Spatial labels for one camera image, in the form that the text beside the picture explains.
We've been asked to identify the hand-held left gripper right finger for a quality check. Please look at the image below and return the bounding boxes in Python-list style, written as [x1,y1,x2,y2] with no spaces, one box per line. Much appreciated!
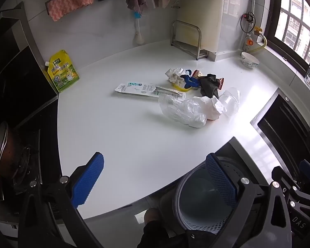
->
[205,153,292,248]

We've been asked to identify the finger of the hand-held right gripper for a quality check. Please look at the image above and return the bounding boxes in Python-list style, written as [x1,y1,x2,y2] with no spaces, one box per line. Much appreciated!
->
[298,160,310,186]
[271,166,303,194]

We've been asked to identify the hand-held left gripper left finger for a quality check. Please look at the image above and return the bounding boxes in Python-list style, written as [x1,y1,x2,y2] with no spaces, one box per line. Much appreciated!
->
[18,152,105,248]

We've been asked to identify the grey perforated waste bin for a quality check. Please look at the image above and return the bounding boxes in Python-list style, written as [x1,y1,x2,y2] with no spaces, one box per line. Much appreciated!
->
[160,155,251,237]

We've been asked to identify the white paper bag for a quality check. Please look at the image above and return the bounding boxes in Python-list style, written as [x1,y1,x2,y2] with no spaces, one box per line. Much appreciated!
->
[191,96,228,120]

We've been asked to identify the clear plastic bag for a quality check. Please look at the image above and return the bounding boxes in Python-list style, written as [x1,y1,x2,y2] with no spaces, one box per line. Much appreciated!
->
[158,94,207,129]

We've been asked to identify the clear plastic cup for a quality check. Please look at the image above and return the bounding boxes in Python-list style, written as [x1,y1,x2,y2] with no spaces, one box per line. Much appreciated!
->
[218,87,241,115]

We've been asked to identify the black cloth glove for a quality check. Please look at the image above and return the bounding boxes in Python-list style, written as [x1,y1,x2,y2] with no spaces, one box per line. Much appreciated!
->
[198,74,221,99]

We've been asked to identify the white tissue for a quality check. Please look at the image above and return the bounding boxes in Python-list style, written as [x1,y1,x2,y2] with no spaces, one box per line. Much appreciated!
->
[165,68,189,86]

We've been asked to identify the black kitchen sink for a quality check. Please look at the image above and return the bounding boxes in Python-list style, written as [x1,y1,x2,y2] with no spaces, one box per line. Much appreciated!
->
[250,88,310,171]

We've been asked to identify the dark cooking pot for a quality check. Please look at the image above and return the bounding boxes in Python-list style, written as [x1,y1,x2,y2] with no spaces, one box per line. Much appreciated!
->
[0,121,25,173]

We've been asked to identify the toothbrush blister package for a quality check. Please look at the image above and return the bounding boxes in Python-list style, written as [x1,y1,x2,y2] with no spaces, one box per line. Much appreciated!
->
[114,82,186,101]

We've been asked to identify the yellow green spout pouch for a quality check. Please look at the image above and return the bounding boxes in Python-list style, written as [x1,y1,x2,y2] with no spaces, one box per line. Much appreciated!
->
[43,50,80,93]

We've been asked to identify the red-white snack wrapper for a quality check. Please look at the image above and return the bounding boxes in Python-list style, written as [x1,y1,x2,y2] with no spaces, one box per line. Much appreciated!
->
[191,70,225,89]

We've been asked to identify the white patterned bowl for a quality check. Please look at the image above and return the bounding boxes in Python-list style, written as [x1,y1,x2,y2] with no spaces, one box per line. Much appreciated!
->
[241,52,260,70]

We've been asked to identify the steel cutting board rack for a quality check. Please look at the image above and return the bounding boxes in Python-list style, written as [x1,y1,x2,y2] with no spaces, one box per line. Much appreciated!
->
[170,20,209,60]

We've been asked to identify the dark framed window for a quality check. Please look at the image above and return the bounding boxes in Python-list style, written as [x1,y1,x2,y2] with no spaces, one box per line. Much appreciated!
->
[263,0,310,70]

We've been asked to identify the white bottle brush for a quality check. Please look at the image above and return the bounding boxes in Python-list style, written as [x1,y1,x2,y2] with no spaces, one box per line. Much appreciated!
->
[133,12,145,45]

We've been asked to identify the gas valve with orange knob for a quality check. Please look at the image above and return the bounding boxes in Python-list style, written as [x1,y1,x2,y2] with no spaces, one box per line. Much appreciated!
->
[240,12,262,52]

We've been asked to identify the pink dish cloth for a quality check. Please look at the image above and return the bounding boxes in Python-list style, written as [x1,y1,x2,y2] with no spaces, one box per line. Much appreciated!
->
[45,0,95,22]

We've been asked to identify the yellow plastic ring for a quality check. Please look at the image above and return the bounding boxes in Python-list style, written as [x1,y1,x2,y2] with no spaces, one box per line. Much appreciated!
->
[170,81,193,93]

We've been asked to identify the yellow gas hose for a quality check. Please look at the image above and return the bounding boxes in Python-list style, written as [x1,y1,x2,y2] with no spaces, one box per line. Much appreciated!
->
[256,32,268,51]

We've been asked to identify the white wall pipe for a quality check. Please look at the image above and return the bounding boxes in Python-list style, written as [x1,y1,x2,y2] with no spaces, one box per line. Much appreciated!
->
[250,0,257,31]

